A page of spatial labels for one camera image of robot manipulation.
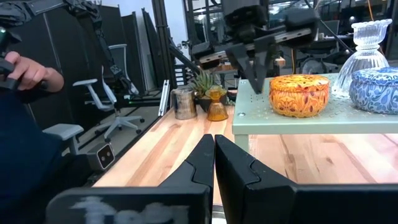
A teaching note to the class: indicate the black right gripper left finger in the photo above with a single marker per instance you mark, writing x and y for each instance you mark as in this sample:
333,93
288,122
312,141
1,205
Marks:
196,174

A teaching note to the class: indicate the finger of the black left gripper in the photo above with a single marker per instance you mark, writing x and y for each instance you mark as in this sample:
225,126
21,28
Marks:
265,56
245,62

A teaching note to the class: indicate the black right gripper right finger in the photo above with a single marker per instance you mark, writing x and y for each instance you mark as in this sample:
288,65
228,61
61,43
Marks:
242,186

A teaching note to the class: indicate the orange patterned candle tin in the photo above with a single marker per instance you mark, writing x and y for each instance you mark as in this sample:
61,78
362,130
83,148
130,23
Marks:
298,99

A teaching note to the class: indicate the amber glass candle holder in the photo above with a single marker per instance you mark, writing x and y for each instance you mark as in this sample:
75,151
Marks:
216,112

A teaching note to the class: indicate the silver scented candle can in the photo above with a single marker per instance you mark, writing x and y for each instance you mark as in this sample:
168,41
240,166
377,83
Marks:
184,105

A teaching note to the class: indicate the clear ribbed glass candle holder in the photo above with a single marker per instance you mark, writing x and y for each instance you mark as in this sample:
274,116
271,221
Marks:
367,59

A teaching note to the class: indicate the blue patterned candle tin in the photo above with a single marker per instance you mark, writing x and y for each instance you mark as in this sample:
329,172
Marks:
376,93

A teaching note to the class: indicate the wooden background table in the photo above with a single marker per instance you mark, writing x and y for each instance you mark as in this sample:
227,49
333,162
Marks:
224,67

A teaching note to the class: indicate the potted succulent plant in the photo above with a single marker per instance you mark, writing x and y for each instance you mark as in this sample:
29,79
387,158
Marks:
202,82

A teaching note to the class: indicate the green perforated metal shelf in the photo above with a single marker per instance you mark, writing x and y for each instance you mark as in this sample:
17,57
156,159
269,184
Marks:
255,121

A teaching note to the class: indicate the silver aluminium extrusion bar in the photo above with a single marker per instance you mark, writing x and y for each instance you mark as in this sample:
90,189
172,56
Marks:
164,99

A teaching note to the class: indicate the grey office chair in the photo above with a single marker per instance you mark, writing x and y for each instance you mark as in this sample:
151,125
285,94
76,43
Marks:
85,82

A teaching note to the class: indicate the person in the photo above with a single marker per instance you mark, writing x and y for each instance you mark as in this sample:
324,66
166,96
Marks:
25,149

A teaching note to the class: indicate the person's hand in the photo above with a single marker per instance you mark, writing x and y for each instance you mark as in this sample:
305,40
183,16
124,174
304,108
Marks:
34,73

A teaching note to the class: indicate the black table-level camera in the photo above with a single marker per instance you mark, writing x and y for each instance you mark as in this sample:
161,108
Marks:
105,156

